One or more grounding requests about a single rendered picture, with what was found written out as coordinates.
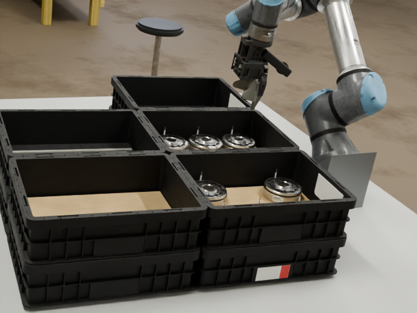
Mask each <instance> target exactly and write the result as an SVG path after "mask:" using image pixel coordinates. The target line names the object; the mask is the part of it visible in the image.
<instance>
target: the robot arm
mask: <svg viewBox="0 0 417 313"><path fill-rule="evenodd" d="M351 4H352V0H250V1H248V2H246V3H245V4H243V5H242V6H240V7H238V8H237V9H235V10H233V11H232V12H231V13H229V14H228V15H227V16H226V19H225V21H226V26H227V27H228V30H229V31H230V32H231V33H232V34H233V35H234V36H237V37H239V36H241V40H240V45H239V48H238V52H235V54H234V57H233V62H232V65H231V69H233V71H234V72H235V74H236V75H237V76H238V77H239V80H236V81H234V82H233V87H235V88H238V89H242V90H243V93H242V95H241V97H242V98H243V100H244V101H245V100H248V101H252V103H251V110H253V109H254V108H255V107H256V105H257V104H258V102H259V101H260V99H261V97H262V95H263V94H264V90H265V88H266V84H267V75H268V68H269V66H268V63H270V64H271V65H272V66H273V67H274V68H275V69H276V71H277V72H278V74H280V75H284V76H285V77H288V76H289V75H290V74H291V72H292V70H291V69H290V68H289V66H288V64H287V63H286V62H281V61H280V60H279V59H278V58H277V57H275V56H274V55H273V54H272V53H271V52H270V51H269V50H267V49H266V48H268V47H271V46H272V43H273V40H274V37H275V34H276V30H277V26H278V23H279V21H281V20H286V21H291V20H295V19H299V18H303V17H306V16H310V15H312V14H314V13H317V12H318V11H319V12H320V13H322V14H324V17H325V21H326V26H327V28H328V33H329V36H330V40H331V44H332V48H333V52H334V57H335V59H336V64H337V67H338V71H339V76H338V77H337V79H336V84H337V87H338V88H337V89H336V90H332V89H322V90H321V91H316V92H314V93H312V94H311V95H309V96H308V97H307V98H306V99H305V100H304V101H303V103H302V113H303V119H304V121H305V125H306V127H307V131H308V135H309V138H310V141H311V145H312V158H313V159H314V160H315V161H316V162H317V163H318V164H319V163H321V162H322V161H324V160H325V159H327V158H328V157H330V156H331V155H343V154H352V153H359V151H358V149H357V148H356V147H355V145H354V144H353V142H352V141H351V139H350V138H349V137H348V133H347V131H346V126H347V125H350V124H352V123H354V122H357V121H359V120H361V119H363V118H365V117H368V116H372V115H374V114H375V113H376V112H378V111H380V110H382V109H383V108H384V107H385V105H386V102H387V92H386V89H385V85H384V84H383V82H382V79H381V77H380V76H379V75H378V74H377V73H375V72H373V71H372V70H371V69H370V68H368V67H366V63H365V60H364V56H363V52H362V49H361V45H360V41H359V37H358V35H357V30H356V26H355V24H354V19H353V17H352V13H351V8H350V5H351ZM247 32H248V36H244V35H243V34H246V33H247ZM235 57H236V60H235ZM234 61H235V65H233V64H234ZM256 79H258V81H256Z"/></svg>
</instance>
